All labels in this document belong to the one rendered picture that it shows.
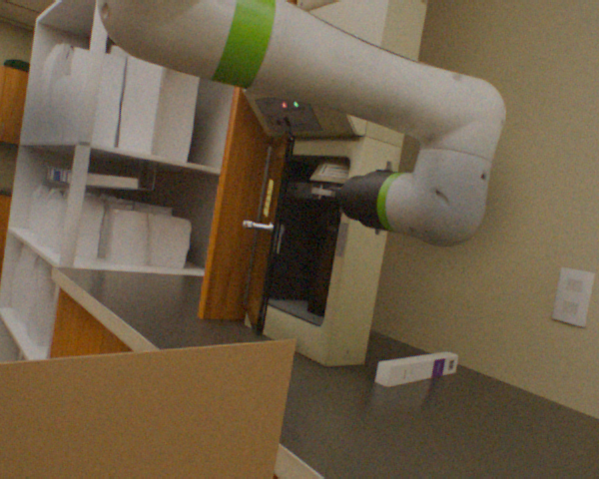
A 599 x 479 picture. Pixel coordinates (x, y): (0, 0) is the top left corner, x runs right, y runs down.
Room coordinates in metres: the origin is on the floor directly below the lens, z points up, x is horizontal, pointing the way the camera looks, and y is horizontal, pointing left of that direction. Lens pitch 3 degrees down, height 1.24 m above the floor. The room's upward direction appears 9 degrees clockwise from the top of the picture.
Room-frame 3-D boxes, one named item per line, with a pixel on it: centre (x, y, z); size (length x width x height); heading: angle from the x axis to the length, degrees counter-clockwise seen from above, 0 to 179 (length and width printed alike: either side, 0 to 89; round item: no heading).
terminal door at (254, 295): (1.15, 0.08, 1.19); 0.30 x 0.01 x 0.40; 10
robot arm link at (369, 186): (0.84, -0.12, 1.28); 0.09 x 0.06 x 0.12; 128
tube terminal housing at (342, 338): (1.26, -0.10, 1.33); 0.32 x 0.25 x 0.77; 38
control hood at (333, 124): (1.15, 0.05, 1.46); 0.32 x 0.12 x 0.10; 38
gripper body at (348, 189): (0.89, -0.08, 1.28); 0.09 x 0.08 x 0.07; 38
